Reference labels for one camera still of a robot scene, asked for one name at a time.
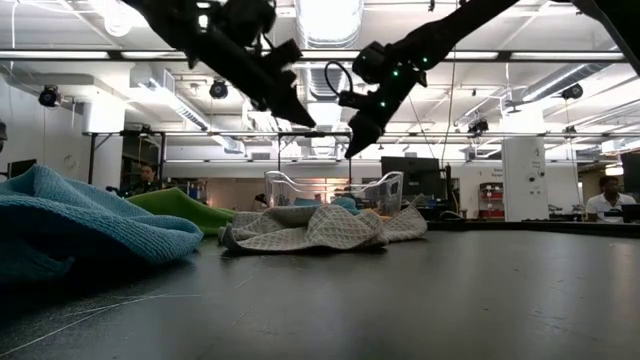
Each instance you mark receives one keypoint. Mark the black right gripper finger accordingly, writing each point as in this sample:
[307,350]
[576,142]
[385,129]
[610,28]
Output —
[362,132]

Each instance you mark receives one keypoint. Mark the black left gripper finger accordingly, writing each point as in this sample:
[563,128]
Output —
[292,107]

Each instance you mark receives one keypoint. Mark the teal microfiber towel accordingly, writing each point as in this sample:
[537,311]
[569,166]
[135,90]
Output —
[345,204]

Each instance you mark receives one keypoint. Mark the grey waffle-weave towel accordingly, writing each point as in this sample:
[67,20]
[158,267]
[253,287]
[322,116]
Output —
[325,230]

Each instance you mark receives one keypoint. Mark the light blue microfiber towel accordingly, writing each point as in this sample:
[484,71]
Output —
[75,220]

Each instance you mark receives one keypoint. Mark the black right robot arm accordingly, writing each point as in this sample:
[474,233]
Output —
[450,30]

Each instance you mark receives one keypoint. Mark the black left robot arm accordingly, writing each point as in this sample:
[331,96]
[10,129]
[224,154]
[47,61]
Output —
[165,20]

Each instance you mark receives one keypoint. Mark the green microfiber towel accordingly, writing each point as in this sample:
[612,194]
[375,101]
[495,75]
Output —
[175,210]

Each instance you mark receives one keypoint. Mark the ribbed ceiling air vent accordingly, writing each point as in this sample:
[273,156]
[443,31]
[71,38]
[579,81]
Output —
[317,80]

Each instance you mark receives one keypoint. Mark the clear plastic bin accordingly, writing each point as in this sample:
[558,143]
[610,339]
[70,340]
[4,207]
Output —
[385,185]

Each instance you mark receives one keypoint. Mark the black computer monitor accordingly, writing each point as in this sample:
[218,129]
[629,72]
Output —
[631,172]
[410,172]

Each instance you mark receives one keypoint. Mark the small grey box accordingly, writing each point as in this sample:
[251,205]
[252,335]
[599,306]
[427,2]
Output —
[136,127]

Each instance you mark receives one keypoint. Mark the overhead light bar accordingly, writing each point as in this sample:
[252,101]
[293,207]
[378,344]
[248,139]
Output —
[115,55]

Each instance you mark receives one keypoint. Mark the person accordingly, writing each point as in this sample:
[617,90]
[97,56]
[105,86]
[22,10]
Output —
[147,175]
[607,202]

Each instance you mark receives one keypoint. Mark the red storage shelf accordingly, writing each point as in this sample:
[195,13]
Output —
[490,212]

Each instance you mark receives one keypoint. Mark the white room pillar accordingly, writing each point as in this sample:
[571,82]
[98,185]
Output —
[525,180]

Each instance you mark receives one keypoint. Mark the small black monitor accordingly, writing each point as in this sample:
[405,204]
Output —
[22,167]

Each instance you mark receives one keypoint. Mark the black ceiling-mounted camera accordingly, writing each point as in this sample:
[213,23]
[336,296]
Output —
[218,89]
[48,96]
[478,126]
[572,91]

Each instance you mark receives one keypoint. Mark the white rectangular ceiling duct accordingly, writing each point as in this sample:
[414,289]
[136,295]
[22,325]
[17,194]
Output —
[175,105]

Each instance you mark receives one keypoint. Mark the silver slanted ceiling duct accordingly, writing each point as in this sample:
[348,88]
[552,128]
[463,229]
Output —
[560,80]

